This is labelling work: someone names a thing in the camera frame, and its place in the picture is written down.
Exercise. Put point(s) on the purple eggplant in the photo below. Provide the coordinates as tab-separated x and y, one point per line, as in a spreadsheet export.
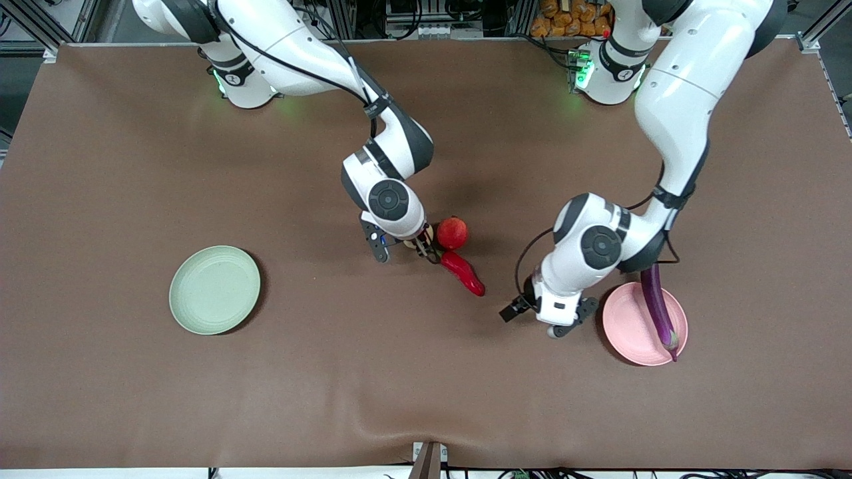
657	306

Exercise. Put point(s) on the red chili pepper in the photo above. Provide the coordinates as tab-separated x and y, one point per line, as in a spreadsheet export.
466	273

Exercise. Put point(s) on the pale green round plate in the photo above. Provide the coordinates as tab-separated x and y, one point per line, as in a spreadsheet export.
213	291

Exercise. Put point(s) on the brown table cover mat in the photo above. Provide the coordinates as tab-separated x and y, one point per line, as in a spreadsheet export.
333	366

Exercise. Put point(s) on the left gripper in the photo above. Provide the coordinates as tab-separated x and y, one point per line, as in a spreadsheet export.
514	309

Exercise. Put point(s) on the grey table clamp bracket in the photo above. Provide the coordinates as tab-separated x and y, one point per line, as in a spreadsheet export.
429	459

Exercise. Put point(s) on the aluminium frame rail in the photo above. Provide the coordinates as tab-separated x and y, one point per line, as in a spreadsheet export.
36	26
815	33

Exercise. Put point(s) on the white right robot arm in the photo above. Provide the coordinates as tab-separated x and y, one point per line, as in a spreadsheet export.
293	46

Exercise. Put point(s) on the silver table edge strip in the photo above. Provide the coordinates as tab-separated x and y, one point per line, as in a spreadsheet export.
466	40

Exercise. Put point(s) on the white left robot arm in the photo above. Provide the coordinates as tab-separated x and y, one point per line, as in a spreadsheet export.
692	80

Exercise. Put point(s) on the pink-green peach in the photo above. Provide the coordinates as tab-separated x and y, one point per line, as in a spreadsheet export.
428	233

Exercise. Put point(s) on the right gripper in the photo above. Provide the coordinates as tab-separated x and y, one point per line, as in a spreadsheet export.
426	247

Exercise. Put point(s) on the red pomegranate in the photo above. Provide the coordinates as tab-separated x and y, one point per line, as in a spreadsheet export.
452	233

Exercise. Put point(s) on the pink round plate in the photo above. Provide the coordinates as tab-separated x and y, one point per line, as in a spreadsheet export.
629	326

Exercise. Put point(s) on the net bag of oranges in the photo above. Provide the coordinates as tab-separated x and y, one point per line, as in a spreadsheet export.
572	20

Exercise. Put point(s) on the grey equipment rack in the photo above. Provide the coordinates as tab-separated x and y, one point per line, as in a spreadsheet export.
432	16

